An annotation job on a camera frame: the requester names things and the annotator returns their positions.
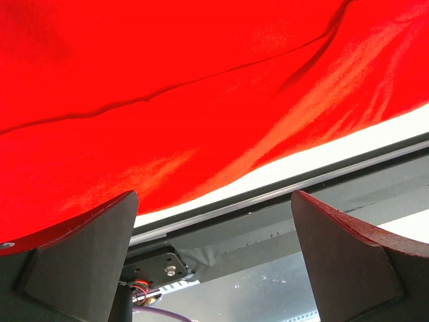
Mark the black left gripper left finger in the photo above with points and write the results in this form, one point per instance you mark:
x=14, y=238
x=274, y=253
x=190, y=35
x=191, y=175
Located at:
x=71, y=271

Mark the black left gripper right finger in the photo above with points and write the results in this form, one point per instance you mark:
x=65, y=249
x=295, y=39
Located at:
x=358, y=271

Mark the red t shirt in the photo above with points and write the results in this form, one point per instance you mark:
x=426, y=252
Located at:
x=191, y=102

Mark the left white cable duct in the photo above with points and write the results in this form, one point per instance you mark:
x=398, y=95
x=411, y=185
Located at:
x=173, y=287

